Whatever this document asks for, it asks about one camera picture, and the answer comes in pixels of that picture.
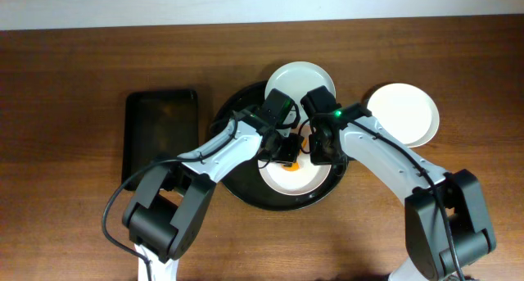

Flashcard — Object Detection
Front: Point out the pale green plate top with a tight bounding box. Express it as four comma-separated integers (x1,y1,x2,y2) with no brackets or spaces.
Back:
264,61,336,111

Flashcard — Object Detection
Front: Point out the white pink plate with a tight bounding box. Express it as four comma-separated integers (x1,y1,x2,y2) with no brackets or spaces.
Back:
257,125,332,196

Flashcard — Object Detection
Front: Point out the round black tray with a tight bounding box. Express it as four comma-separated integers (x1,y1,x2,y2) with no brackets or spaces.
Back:
207,80,349,211

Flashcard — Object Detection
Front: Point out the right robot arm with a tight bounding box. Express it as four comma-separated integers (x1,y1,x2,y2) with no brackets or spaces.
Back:
303,103,496,280

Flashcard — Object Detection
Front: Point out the green yellow sponge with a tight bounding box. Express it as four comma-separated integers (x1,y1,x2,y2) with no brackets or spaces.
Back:
282,162,300,172

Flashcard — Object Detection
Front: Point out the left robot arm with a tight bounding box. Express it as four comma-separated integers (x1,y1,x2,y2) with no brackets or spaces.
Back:
122,108,300,280

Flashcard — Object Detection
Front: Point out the rectangular black tray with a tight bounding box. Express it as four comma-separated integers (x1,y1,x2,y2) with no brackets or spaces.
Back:
121,88,199,181

